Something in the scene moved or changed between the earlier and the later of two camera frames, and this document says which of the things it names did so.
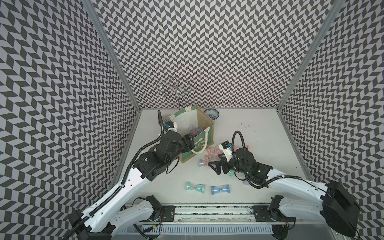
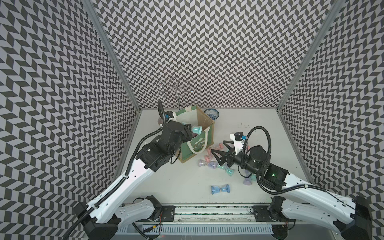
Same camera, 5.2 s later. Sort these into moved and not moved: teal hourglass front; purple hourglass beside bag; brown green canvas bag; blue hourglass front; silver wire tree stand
Moved: teal hourglass front
Not moved: silver wire tree stand; brown green canvas bag; purple hourglass beside bag; blue hourglass front
